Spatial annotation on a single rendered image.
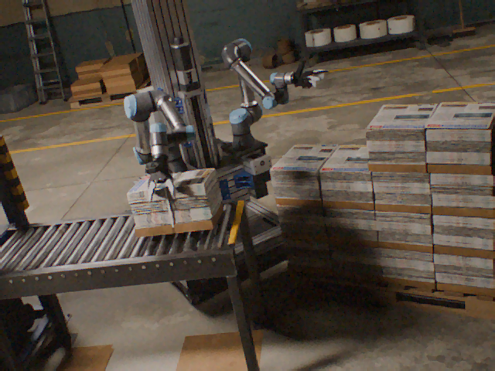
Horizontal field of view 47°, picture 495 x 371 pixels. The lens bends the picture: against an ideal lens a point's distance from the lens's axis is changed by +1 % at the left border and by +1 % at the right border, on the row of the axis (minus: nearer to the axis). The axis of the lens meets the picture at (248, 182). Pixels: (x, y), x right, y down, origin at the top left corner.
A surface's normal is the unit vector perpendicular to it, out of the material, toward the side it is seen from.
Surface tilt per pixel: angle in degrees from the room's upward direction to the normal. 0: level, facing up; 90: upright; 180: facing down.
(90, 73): 91
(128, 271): 90
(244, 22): 90
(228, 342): 0
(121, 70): 90
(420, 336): 0
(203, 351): 0
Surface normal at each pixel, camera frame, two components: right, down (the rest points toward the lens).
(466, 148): -0.47, 0.43
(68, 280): -0.09, 0.42
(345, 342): -0.18, -0.90
